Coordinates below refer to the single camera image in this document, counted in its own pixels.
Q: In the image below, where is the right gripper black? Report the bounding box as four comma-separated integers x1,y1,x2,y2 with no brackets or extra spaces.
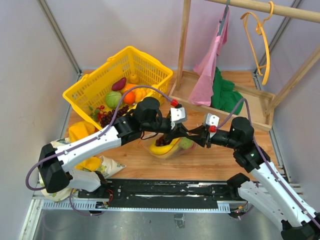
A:
188,124,240,150

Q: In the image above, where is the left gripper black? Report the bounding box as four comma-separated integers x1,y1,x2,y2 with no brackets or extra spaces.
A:
142,116,189,143

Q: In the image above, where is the green custard apple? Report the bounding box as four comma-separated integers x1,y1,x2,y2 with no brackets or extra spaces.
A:
178,137,194,150

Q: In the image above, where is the dark grape bunch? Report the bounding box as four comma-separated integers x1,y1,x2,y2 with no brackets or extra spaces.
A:
155,138,167,147

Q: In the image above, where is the clear zip top bag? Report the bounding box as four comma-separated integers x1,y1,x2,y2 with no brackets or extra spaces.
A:
140,133,197,160

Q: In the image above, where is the yellow banana bunch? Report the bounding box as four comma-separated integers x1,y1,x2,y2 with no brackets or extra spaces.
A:
148,136,181,159

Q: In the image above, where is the black grape bunch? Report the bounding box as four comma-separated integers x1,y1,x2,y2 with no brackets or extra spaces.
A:
100,105,129,128

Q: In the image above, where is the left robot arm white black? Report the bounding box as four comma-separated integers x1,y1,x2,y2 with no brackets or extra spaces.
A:
38,97,187,198

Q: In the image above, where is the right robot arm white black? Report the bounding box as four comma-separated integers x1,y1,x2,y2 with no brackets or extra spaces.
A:
189,115,320,240

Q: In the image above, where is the pink shirt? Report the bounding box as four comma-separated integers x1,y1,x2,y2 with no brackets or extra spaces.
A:
188,8,230,106

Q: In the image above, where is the green cloth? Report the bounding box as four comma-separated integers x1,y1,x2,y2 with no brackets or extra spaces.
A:
211,67,243,113

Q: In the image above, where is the yellow bell pepper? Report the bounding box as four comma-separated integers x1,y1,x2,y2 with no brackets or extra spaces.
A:
135,88,147,103

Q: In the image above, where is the orange fruit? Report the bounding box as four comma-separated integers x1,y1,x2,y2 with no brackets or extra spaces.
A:
123,91,136,105

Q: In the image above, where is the wooden clothes rack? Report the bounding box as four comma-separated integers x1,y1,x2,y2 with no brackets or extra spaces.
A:
169,0,320,132

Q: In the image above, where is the orange mango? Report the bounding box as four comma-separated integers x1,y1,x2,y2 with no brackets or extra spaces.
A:
121,83,138,93

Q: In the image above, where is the yellow pear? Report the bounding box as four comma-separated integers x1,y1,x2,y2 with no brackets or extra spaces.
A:
128,73,140,85

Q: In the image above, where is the green round fruit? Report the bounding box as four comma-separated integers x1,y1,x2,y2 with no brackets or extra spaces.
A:
104,91,122,109

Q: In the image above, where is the yellow plastic basket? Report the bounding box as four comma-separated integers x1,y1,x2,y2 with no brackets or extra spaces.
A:
62,46,173,130

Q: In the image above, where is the purple sweet potato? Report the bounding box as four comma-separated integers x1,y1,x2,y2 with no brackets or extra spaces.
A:
111,77,127,92

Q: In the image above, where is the patterned yellow white cloth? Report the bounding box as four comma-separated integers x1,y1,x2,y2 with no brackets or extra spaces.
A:
41,121,126,202

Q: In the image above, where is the cherry sprig with leaves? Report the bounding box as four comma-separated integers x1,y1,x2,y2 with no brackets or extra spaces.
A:
88,105,105,122

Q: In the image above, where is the grey clothes hanger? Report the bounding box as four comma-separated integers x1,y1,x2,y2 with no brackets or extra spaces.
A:
217,0,230,36

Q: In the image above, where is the yellow clothes hanger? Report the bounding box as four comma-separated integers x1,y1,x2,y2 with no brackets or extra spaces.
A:
240,1,275,86

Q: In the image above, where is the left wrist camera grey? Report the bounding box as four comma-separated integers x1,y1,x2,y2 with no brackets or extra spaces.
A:
169,99,188,130

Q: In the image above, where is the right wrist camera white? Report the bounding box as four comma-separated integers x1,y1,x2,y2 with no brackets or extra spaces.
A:
202,113,220,134

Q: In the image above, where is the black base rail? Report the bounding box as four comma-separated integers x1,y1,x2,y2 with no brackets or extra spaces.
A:
77,178,243,211

